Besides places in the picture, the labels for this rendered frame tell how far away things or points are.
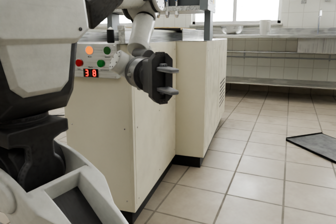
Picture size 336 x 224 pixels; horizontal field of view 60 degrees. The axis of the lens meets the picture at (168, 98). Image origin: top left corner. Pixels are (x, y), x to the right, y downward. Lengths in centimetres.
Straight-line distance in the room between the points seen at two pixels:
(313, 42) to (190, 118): 262
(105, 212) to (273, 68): 438
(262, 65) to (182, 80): 309
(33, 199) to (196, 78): 141
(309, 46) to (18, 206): 391
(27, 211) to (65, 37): 31
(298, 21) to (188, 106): 321
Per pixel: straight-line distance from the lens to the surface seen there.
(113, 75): 120
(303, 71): 483
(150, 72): 69
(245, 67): 486
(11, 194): 60
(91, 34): 151
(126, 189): 138
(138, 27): 94
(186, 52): 182
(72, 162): 69
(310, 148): 253
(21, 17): 54
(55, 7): 58
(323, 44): 419
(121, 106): 124
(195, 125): 189
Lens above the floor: 87
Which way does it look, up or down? 12 degrees down
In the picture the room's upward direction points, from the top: straight up
